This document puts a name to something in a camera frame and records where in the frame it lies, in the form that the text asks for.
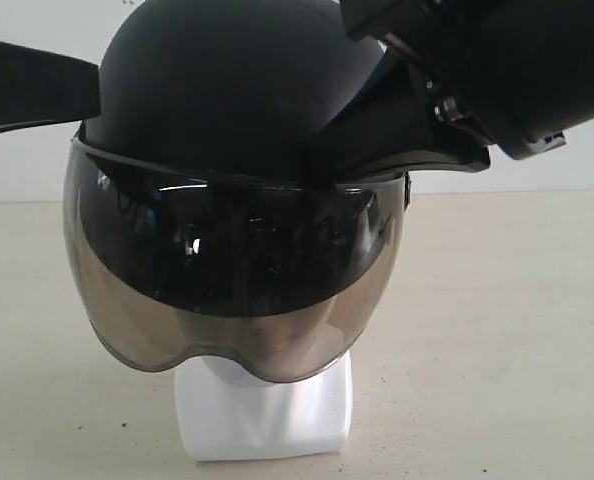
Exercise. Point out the white mannequin head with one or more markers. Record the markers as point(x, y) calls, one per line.
point(226, 414)

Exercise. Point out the black helmet with tinted visor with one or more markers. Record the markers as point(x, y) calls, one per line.
point(190, 227)

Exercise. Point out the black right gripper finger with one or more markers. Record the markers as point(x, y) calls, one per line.
point(40, 88)

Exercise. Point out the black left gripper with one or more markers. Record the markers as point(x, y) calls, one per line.
point(523, 70)

